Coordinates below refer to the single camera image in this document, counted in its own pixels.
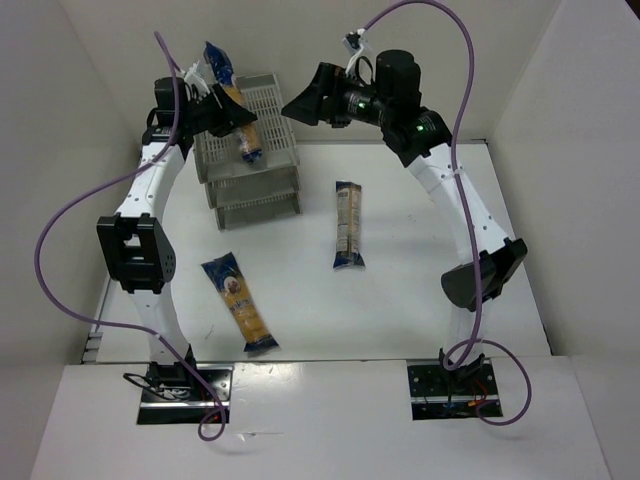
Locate pasta bag blue yellow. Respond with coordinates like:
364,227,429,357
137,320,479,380
203,41,263,164

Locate pasta bag label side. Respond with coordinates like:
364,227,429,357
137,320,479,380
333,181,365,269

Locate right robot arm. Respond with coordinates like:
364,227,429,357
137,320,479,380
282,50,528,375

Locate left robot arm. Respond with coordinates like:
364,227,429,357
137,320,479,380
97,77,256,390

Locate grey three-tier shelf tray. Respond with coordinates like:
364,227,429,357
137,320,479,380
194,73,302,230

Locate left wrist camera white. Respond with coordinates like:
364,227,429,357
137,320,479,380
182,61,210,97

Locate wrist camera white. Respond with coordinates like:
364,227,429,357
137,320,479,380
182,61,210,97
342,28,370,56

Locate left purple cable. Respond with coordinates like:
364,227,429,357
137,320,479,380
35,31,232,442

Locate purple cable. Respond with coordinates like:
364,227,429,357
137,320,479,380
362,0,532,426
35,31,232,442

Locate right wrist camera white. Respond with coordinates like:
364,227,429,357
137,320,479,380
342,28,370,56

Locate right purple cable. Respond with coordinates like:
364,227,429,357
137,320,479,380
362,0,532,426

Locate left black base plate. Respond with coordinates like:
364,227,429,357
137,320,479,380
128,363,234,425

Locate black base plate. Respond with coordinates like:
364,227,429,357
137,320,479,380
407,356,503,421
128,363,234,425

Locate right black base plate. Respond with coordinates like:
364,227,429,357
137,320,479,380
407,356,503,421

